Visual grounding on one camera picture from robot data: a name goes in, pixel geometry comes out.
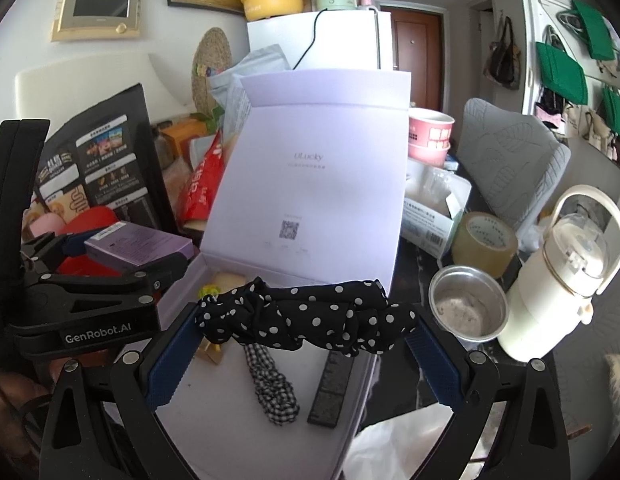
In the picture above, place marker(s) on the clear plastic packet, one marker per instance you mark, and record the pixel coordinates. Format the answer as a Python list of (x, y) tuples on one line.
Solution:
[(239, 105)]

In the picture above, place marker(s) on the white gift box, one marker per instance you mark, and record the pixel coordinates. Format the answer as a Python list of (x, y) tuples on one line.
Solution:
[(310, 185)]

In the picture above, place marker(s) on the black polka dot scrunchie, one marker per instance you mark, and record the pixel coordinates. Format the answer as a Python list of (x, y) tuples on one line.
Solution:
[(300, 320)]

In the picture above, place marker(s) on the small pink bottle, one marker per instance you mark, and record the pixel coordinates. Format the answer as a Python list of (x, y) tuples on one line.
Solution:
[(366, 2)]

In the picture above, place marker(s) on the brown door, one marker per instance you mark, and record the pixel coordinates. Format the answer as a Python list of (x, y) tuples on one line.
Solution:
[(414, 60)]

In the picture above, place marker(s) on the pink soft item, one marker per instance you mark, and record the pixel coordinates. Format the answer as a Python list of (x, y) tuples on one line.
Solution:
[(45, 223)]

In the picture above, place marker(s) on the gold rectangular box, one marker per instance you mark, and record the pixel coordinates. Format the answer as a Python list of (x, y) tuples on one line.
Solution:
[(229, 280)]

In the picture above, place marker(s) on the clear tape roll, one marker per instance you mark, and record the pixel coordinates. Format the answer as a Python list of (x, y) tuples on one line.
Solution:
[(482, 245)]

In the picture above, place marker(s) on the round woven mat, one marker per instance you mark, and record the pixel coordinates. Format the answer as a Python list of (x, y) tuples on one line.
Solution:
[(212, 65)]

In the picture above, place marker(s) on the white refrigerator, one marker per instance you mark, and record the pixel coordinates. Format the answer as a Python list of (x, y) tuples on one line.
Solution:
[(340, 40)]

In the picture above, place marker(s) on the person's left hand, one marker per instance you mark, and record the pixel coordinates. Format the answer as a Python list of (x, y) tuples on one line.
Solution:
[(20, 385)]

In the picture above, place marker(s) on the green tote bag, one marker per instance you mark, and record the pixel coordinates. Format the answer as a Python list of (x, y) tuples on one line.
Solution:
[(594, 30), (617, 112), (559, 72)]

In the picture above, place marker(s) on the small yellow green trinket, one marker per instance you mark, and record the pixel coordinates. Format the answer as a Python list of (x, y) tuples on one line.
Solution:
[(211, 291)]

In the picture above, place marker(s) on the red pouch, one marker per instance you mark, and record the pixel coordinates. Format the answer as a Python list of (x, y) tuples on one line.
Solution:
[(97, 220)]

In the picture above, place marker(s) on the white open carton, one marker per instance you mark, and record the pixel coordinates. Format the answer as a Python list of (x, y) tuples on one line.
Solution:
[(429, 225)]

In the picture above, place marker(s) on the pink paper cup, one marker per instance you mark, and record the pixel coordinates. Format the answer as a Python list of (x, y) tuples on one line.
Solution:
[(429, 140)]

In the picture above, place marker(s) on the floral pillow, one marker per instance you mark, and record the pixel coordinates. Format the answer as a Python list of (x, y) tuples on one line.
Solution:
[(618, 375)]

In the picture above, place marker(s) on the orange box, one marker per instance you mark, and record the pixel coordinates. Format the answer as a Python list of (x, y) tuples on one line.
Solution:
[(182, 137)]

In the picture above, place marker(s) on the grey foil pouch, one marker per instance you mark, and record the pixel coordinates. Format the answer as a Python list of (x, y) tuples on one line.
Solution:
[(262, 65)]

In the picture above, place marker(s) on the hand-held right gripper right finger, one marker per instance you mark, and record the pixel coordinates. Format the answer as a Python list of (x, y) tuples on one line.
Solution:
[(434, 370)]

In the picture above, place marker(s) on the black printed snack bag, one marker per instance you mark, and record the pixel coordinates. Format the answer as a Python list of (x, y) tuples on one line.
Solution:
[(110, 160)]

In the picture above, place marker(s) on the red snack packet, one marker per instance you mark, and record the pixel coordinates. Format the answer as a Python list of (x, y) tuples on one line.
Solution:
[(202, 180)]

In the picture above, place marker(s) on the cream thermos bottle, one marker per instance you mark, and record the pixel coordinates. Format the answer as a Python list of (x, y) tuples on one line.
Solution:
[(544, 305)]

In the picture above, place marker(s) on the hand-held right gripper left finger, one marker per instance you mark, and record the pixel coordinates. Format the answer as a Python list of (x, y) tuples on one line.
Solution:
[(170, 360)]

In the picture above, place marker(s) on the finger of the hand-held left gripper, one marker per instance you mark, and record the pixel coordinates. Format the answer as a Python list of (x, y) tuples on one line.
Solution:
[(130, 278), (75, 243)]

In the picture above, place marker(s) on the hanging dark tote bags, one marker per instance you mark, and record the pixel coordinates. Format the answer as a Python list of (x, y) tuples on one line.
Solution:
[(502, 62)]

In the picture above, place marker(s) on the metal cup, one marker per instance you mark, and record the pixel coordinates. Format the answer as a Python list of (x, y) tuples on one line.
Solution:
[(467, 310)]

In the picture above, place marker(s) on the purple box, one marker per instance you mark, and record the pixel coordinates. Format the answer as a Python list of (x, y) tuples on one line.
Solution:
[(140, 245)]

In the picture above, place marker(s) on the grey cushioned chair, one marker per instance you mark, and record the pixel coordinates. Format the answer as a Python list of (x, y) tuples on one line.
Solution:
[(604, 420), (509, 160)]

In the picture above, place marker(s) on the white plastic bag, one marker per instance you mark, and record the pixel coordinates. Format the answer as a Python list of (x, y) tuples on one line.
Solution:
[(394, 445)]

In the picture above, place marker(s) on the black rectangular strip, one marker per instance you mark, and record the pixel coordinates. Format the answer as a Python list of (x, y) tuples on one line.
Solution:
[(332, 390)]

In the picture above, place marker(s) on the black white gingham scrunchie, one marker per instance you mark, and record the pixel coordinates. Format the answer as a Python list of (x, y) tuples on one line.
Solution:
[(272, 385)]

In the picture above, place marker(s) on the wall intercom panel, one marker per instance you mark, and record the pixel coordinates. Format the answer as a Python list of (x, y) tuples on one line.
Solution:
[(97, 7)]

